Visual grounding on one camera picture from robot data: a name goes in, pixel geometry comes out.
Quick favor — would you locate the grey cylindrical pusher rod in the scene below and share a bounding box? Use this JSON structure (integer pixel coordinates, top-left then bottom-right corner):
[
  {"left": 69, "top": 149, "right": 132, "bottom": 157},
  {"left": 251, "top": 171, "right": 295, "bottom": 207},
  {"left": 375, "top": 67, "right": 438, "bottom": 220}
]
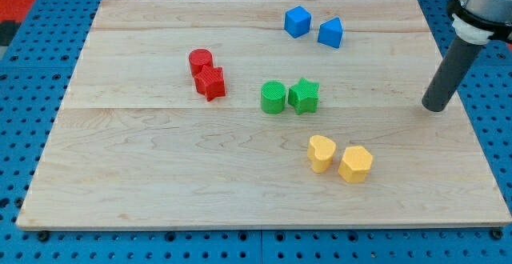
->
[{"left": 422, "top": 36, "right": 483, "bottom": 112}]

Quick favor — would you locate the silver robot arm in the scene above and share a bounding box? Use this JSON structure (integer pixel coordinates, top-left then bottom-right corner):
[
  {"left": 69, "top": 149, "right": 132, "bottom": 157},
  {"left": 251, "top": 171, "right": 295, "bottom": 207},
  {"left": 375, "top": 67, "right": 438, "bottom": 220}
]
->
[{"left": 447, "top": 0, "right": 511, "bottom": 46}]

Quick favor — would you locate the yellow hexagon block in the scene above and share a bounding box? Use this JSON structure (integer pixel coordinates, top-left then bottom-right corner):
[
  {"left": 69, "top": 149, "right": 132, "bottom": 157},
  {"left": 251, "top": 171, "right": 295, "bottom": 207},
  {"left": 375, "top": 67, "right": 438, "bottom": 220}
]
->
[{"left": 338, "top": 146, "right": 374, "bottom": 183}]

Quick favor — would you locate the blue triangular prism block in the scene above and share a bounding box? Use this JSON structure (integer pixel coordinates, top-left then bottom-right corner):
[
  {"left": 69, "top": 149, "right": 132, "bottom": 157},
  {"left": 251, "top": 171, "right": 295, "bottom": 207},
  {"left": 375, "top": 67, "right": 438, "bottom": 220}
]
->
[{"left": 317, "top": 18, "right": 343, "bottom": 49}]

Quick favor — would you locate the red cylinder block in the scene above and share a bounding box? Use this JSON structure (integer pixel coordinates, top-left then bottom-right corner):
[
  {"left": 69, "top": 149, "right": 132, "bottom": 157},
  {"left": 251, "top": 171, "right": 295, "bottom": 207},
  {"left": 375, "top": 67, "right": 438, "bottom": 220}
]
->
[{"left": 188, "top": 48, "right": 213, "bottom": 76}]

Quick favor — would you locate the green cylinder block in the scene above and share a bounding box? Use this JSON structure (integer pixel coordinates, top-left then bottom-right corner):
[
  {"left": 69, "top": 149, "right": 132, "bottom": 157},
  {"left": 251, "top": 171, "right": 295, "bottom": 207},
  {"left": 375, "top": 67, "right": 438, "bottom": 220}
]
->
[{"left": 261, "top": 81, "right": 286, "bottom": 114}]

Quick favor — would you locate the green star block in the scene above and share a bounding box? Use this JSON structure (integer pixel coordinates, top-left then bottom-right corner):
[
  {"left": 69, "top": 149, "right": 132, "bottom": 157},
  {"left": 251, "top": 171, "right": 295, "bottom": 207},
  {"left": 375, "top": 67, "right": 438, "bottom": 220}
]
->
[{"left": 288, "top": 78, "right": 319, "bottom": 114}]

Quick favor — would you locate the red star block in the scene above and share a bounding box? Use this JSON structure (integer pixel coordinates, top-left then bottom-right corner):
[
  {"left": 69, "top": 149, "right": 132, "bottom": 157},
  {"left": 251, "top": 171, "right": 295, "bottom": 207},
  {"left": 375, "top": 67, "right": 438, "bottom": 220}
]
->
[{"left": 194, "top": 66, "right": 226, "bottom": 102}]

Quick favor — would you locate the blue cube block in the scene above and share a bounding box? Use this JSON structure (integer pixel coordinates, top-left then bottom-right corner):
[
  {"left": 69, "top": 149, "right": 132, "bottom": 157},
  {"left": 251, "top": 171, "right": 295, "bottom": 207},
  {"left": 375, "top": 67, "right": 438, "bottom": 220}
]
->
[{"left": 284, "top": 6, "right": 311, "bottom": 38}]

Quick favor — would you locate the yellow heart block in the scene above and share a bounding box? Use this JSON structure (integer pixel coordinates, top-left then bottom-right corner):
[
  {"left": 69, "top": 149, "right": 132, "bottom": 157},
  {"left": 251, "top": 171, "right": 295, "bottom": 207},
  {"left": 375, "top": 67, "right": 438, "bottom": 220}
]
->
[{"left": 307, "top": 135, "right": 337, "bottom": 174}]

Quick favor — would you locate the wooden board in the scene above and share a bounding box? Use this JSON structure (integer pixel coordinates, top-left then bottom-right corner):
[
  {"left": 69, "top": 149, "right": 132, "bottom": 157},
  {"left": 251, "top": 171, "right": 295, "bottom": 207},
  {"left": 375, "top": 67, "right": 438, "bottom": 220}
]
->
[{"left": 17, "top": 0, "right": 511, "bottom": 231}]

